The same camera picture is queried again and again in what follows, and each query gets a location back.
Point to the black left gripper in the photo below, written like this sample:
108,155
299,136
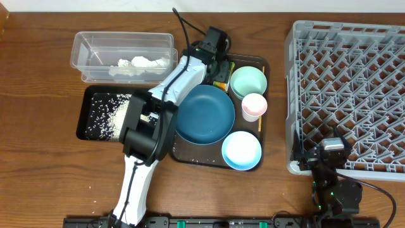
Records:
224,73

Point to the yellow green snack wrapper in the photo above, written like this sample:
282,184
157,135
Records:
224,86

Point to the white tissue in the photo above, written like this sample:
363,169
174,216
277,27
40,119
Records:
139,65

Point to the pile of rice grains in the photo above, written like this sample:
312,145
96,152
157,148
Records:
106,115

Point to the dark brown serving tray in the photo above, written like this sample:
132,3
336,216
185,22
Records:
210,155

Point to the dark blue plate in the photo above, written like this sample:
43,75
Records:
205,116

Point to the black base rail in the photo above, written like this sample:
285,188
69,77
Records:
279,222

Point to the grey dishwasher rack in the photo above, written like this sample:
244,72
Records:
350,77

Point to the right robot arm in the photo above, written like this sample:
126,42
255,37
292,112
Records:
338,199

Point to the black waste tray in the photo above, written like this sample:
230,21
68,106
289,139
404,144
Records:
88,94

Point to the pink cup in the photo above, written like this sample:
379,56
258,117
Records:
254,105

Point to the clear plastic bin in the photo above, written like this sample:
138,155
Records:
94,52

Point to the light blue bowl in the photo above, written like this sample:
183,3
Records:
241,151

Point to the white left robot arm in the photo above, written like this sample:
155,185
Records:
149,125

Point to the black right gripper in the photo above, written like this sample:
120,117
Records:
310,158

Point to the mint green bowl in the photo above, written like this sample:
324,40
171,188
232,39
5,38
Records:
247,80

